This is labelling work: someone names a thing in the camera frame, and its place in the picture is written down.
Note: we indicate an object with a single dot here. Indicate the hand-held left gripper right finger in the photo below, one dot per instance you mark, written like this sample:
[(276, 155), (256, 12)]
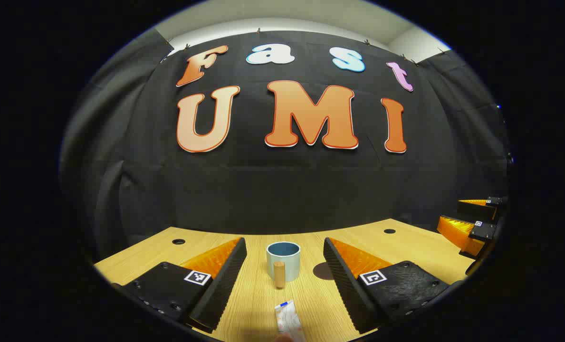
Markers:
[(346, 289)]

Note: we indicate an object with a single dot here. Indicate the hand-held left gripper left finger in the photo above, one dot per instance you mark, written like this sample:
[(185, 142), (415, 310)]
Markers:
[(220, 289)]

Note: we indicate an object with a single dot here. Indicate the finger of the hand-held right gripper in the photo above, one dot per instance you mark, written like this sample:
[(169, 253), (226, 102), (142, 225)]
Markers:
[(484, 232), (477, 210)]

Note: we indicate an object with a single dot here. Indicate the dark round coaster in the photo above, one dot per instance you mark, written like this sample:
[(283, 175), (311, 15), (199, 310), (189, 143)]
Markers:
[(321, 271)]

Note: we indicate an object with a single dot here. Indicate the white toothpaste tube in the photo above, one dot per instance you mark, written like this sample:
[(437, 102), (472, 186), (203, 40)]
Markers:
[(289, 323)]

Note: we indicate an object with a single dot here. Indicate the wooden desktop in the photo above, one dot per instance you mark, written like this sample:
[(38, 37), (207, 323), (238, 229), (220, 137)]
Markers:
[(258, 308)]

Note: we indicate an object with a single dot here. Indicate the black backdrop cloth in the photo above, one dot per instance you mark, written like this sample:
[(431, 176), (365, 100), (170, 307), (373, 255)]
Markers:
[(263, 190)]

